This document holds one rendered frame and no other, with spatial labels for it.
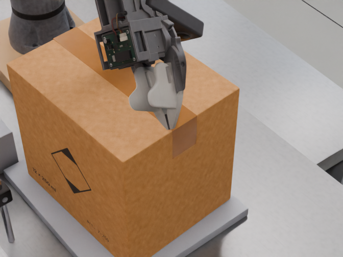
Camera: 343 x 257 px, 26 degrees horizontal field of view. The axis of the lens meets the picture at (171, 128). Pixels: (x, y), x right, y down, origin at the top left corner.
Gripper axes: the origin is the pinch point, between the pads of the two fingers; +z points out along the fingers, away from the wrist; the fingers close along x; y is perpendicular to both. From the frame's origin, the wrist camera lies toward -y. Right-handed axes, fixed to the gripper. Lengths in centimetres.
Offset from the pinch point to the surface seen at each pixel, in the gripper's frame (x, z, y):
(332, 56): -87, 5, -191
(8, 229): -40.3, 13.8, 4.0
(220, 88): -3.9, -1.8, -16.5
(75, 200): -30.7, 11.6, -4.1
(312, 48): -95, 0, -189
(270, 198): -13.4, 21.2, -34.9
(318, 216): -5.7, 25.8, -37.6
